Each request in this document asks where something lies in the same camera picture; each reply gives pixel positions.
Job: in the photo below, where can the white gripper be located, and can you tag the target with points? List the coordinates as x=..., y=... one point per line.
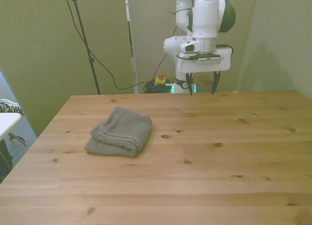
x=207, y=67

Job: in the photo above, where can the grey towel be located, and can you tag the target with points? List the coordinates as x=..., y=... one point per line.
x=122, y=132

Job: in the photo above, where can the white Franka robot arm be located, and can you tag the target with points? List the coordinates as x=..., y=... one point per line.
x=204, y=15

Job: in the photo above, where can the yellow emergency stop button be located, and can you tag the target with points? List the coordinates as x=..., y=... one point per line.
x=160, y=80

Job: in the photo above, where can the black tripod stand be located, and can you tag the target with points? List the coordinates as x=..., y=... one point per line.
x=84, y=37

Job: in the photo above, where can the dark stand leg, orange clip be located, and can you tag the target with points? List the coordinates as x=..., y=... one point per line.
x=18, y=138

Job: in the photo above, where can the black and white patterned cloth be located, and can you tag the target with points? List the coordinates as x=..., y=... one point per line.
x=9, y=107

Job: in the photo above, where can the white side table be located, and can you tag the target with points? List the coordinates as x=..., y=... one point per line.
x=7, y=123

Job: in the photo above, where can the black bag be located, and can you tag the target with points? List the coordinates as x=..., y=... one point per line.
x=5, y=159

